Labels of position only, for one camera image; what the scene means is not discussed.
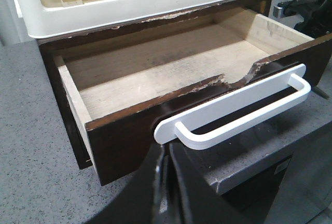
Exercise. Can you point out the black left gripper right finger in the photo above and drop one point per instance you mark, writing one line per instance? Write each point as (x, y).
(190, 198)

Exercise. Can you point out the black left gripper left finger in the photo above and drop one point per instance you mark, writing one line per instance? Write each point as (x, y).
(140, 200)

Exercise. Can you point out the white drawer handle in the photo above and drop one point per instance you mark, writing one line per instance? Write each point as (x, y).
(181, 126)

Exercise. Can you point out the dark wooden drawer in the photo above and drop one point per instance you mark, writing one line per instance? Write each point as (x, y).
(239, 45)

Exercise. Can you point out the dark wooden drawer cabinet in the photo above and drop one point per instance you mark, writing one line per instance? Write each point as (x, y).
(123, 139)

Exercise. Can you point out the black appliance under counter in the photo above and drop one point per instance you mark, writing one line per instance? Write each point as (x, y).
(252, 190)

